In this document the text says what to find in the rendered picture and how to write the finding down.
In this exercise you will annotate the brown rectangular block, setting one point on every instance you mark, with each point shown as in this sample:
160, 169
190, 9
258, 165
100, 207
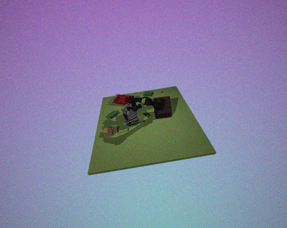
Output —
108, 131

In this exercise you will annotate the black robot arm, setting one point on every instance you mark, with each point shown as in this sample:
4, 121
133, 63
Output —
148, 101

